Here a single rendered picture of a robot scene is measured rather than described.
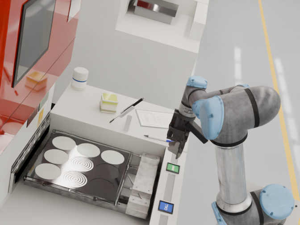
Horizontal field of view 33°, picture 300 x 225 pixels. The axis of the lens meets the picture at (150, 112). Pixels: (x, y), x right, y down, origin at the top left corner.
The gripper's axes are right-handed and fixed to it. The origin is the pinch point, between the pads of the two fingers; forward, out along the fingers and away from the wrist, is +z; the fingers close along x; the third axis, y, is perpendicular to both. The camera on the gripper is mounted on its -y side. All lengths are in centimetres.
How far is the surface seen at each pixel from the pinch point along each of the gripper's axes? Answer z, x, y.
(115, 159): 12.4, -3.7, 24.9
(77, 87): 4, -41, 53
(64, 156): 12.5, 4.9, 44.6
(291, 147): 102, -230, -111
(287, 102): 102, -326, -117
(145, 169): 14.4, -5.5, 11.4
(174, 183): 6.4, 9.7, -0.9
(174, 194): 6.4, 16.7, -1.8
